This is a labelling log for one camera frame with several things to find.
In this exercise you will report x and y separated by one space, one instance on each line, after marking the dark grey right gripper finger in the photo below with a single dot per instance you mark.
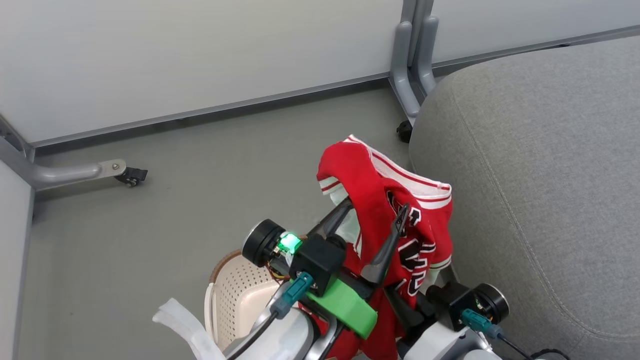
449 275

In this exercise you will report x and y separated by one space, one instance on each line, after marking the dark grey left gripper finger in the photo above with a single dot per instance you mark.
331 222
387 252

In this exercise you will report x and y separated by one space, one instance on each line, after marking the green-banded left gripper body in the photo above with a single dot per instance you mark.
350 307

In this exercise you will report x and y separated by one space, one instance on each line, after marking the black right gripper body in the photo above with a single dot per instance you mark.
407 312

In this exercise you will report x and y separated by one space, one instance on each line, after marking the red basketball jersey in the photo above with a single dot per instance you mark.
372 200

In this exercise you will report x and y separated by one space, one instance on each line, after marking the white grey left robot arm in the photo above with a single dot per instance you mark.
285 337

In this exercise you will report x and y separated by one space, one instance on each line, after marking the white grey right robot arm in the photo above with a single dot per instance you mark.
445 345

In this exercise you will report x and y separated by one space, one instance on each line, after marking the cream perforated laundry basket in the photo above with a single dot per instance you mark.
240 295

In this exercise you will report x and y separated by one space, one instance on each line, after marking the black caster wheel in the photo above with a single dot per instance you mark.
132 176
404 131

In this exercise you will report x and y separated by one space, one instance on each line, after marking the grey fabric sofa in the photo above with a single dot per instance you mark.
540 190

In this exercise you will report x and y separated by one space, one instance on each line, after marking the black rounded robot part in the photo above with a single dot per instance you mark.
550 354

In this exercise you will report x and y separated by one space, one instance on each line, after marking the white fabric strip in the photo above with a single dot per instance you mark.
187 325

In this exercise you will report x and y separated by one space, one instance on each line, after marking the grey double partition leg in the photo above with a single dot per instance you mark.
412 70

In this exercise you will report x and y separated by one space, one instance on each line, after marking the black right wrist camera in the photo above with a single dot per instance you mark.
477 300

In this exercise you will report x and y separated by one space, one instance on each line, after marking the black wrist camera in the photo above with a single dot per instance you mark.
315 257
477 300

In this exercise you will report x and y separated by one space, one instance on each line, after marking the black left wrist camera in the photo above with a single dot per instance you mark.
315 257

